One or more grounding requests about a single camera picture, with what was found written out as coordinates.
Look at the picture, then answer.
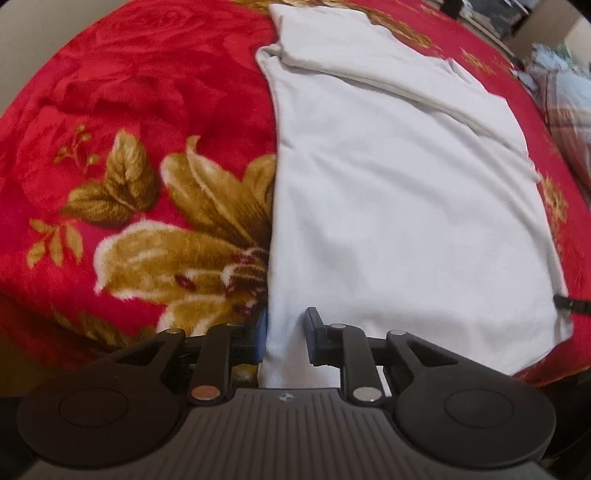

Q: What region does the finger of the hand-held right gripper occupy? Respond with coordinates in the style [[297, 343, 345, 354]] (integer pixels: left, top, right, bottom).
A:
[[553, 294, 591, 317]]

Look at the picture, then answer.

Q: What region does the plaid quilt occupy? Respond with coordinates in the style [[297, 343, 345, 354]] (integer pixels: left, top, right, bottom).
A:
[[524, 42, 591, 188]]

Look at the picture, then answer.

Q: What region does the white shirt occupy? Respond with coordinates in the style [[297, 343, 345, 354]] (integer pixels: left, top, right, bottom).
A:
[[255, 4, 574, 388]]

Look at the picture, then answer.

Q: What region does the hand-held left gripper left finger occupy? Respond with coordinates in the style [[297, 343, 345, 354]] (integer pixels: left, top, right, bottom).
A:
[[111, 313, 269, 407]]

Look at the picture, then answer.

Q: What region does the red floral blanket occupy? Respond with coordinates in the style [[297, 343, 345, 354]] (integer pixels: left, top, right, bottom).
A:
[[0, 0, 591, 388]]

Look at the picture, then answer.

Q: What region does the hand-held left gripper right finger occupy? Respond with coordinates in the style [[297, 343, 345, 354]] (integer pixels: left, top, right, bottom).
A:
[[305, 306, 463, 406]]

